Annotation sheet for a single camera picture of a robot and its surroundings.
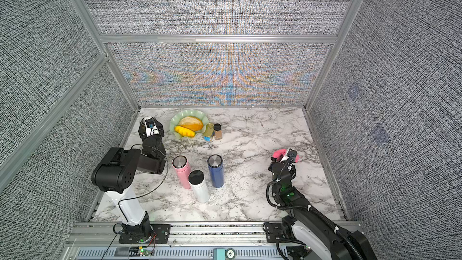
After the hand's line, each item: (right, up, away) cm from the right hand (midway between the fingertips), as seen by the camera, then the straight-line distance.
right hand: (282, 151), depth 83 cm
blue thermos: (-29, -6, -10) cm, 32 cm away
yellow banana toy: (-50, +8, +18) cm, 53 cm away
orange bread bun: (-46, +13, +21) cm, 52 cm away
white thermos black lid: (-36, -8, -16) cm, 41 cm away
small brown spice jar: (-31, +9, +16) cm, 36 cm away
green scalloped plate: (-57, +14, +23) cm, 63 cm away
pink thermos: (-44, -4, -11) cm, 45 cm away
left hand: (-63, +15, +5) cm, 65 cm away
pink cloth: (-2, -1, -2) cm, 3 cm away
